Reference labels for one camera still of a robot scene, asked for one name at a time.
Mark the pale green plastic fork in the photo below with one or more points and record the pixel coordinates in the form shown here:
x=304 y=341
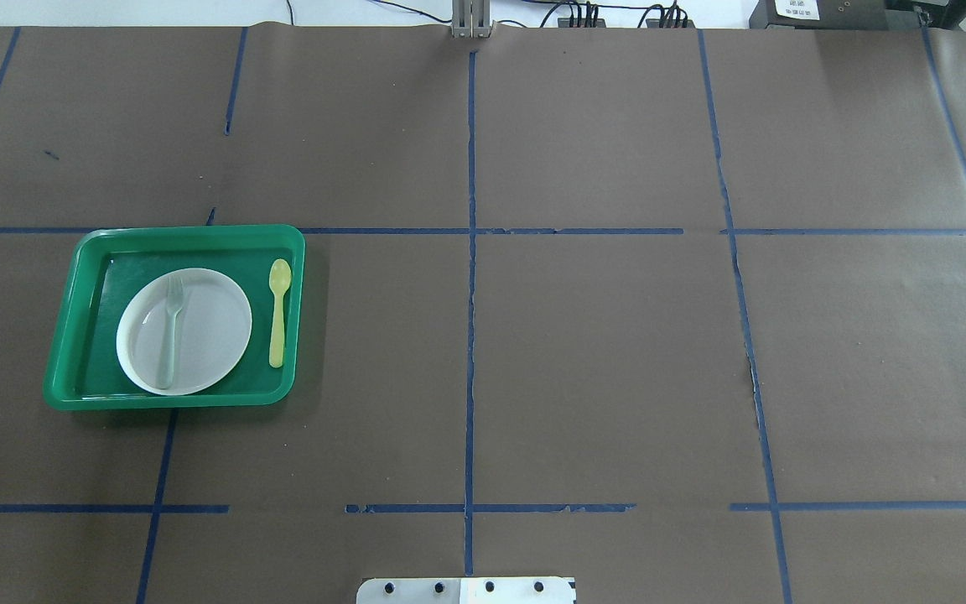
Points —
x=173 y=306

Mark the yellow plastic spoon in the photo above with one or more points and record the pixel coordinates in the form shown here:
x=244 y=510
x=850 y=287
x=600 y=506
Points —
x=279 y=282

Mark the white round plate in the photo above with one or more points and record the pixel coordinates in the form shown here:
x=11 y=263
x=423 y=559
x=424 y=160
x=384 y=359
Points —
x=213 y=332

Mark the black power strip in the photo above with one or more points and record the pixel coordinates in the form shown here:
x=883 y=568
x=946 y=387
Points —
x=593 y=16

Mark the green plastic tray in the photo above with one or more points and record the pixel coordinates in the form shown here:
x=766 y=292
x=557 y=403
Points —
x=110 y=266

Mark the aluminium frame post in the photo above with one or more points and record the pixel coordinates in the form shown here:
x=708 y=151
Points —
x=471 y=19

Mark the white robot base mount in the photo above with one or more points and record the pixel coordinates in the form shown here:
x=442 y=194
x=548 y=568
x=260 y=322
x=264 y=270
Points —
x=496 y=589

